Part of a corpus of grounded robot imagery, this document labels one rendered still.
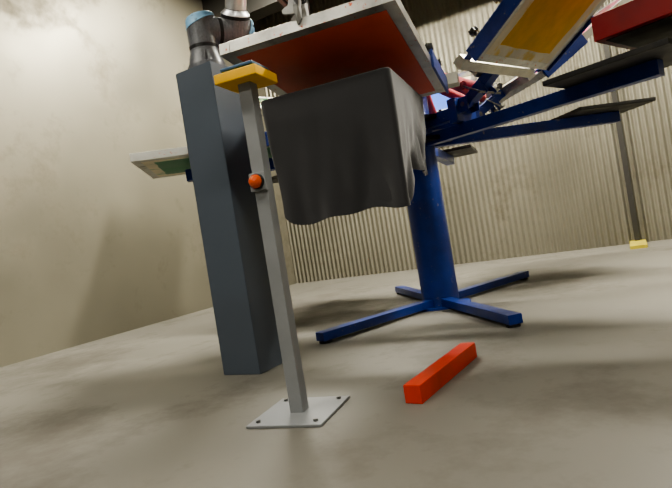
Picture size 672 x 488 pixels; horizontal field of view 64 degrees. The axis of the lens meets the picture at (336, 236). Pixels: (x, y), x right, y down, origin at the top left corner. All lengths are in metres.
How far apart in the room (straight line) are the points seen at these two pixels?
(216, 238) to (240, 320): 0.33
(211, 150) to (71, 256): 2.34
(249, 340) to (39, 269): 2.32
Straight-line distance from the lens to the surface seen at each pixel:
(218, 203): 2.12
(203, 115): 2.18
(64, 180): 4.38
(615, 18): 2.26
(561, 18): 2.71
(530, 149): 5.36
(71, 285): 4.28
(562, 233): 5.32
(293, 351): 1.51
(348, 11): 1.70
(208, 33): 2.31
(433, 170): 2.95
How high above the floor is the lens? 0.47
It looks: level
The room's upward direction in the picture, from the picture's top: 9 degrees counter-clockwise
